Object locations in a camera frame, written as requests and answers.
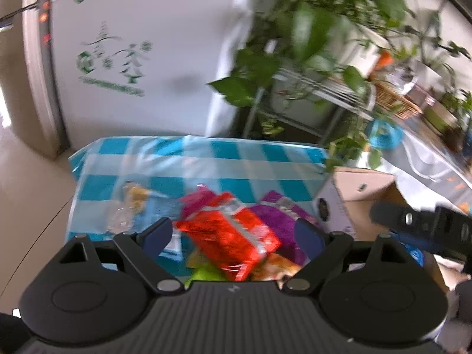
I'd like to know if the blue checked tablecloth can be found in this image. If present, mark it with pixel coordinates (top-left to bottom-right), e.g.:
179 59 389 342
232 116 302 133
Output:
68 136 332 277

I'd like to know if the orange cup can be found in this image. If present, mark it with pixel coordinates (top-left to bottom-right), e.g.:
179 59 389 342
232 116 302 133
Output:
376 50 395 72

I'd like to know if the cardboard box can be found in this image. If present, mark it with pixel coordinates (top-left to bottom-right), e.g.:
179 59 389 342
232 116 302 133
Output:
313 167 450 296

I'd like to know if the wicker basket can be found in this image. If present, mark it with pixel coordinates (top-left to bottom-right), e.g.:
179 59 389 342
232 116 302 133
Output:
371 79 423 120

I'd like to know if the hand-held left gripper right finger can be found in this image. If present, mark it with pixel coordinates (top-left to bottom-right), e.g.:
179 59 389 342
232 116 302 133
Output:
284 217 406 297

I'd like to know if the large pothos plant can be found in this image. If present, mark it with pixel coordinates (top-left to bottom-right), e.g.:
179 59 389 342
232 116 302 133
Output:
208 0 472 170

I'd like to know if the green and white plant pot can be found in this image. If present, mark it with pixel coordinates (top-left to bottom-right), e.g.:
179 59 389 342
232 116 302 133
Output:
424 103 460 137

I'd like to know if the pink snack packet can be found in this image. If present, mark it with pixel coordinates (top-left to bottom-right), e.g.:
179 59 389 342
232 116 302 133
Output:
180 186 222 225

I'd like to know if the bright green snack packet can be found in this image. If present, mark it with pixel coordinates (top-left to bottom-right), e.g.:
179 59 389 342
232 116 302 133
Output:
184 251 227 288

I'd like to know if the metal plant stand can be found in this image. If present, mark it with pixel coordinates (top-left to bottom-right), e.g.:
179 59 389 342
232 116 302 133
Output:
241 66 377 144

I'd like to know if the purple snack packet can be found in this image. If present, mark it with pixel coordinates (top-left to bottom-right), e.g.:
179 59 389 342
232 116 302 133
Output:
251 191 321 266

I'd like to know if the small leafy potted plant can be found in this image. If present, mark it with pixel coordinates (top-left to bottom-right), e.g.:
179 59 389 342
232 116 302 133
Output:
439 88 472 152

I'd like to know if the red snack packet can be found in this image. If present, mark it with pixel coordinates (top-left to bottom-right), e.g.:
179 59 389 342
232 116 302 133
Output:
174 192 283 283

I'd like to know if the white refrigerator with green print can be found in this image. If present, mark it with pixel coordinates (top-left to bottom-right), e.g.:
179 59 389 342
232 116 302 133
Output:
22 0 251 159

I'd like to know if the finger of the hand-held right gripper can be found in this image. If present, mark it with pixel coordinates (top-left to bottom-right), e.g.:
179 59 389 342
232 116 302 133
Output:
370 201 441 253

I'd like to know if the orange snack packet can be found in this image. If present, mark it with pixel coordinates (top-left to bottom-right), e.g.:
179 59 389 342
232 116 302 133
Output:
251 253 303 284

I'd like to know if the clear bag of yellow snacks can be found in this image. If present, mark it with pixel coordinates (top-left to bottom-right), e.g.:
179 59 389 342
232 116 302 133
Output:
107 181 174 233

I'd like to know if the large white plant pot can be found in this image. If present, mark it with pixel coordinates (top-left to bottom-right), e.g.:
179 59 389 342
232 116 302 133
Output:
332 26 384 78

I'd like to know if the white tablecloth with coloured circles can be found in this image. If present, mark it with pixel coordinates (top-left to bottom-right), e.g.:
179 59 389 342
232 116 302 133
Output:
365 118 472 214

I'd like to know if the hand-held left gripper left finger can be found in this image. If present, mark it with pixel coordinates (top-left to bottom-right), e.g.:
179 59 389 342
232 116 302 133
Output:
55 217 185 296

